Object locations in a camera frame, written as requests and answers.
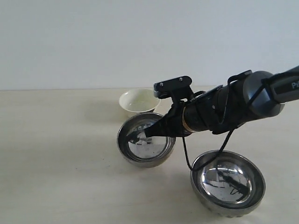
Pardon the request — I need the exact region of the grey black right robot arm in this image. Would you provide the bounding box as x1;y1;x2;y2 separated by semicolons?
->
145;67;299;137

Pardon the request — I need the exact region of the steel bowl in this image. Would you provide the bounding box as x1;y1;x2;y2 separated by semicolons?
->
190;150;266;218
116;112;176;168

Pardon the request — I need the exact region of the black camera cable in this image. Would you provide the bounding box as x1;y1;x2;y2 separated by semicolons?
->
181;72;299;171

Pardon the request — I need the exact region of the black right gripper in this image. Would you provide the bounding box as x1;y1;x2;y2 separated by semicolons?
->
145;103;187;137

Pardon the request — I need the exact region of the white ceramic bowl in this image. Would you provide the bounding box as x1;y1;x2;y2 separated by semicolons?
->
119;88;161;118

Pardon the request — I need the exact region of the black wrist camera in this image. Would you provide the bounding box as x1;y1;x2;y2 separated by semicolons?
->
153;76;194;104

